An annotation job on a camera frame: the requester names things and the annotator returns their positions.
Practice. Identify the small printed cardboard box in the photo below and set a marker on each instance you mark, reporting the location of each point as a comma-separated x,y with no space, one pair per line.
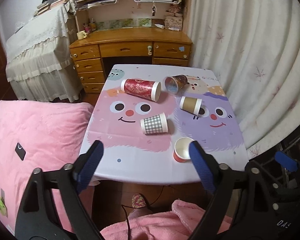
174,23

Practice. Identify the brown kraft paper cup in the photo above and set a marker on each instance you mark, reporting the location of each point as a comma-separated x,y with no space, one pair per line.
190,105

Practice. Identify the black phone on blanket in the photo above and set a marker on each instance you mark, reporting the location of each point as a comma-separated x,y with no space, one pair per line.
20,151

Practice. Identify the pink fleece clothing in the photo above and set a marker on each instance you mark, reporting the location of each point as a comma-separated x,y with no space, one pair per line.
178,223

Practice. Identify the white lace covered furniture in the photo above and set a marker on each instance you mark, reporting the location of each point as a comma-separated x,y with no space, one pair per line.
39,65

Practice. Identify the small red paper cup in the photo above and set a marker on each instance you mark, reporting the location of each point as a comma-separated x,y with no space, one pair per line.
181,149

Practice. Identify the wooden bookshelf hutch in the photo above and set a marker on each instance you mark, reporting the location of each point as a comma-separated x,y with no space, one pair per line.
115,14

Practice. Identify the large red patterned paper cup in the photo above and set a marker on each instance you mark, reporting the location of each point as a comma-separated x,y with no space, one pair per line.
145,89

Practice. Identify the dark colourful paper cup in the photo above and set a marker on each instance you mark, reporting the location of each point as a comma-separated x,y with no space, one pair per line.
174,84

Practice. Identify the patterned slipper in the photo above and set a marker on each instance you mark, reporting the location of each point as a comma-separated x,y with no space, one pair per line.
138,201

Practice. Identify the pink fluffy blanket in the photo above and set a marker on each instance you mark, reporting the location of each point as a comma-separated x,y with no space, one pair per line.
50,133

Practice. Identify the green snack wrapper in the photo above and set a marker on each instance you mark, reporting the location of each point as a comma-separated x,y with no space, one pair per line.
3,208

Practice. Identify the cartoon monster table cloth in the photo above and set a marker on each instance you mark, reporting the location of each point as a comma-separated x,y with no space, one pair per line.
147,115

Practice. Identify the grey checkered paper cup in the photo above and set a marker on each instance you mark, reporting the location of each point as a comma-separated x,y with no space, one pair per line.
154,125

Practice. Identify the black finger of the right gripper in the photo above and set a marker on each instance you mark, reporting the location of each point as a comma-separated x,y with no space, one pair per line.
285,161

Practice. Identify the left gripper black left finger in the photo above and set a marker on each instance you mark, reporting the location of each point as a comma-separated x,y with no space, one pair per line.
51,207

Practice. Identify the wooden desk with drawers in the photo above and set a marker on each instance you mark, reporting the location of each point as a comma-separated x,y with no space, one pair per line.
95,55

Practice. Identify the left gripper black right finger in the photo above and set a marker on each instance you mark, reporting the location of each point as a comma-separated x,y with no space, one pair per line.
219,180

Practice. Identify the white floral curtain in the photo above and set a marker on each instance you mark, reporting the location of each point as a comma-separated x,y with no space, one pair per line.
253,48

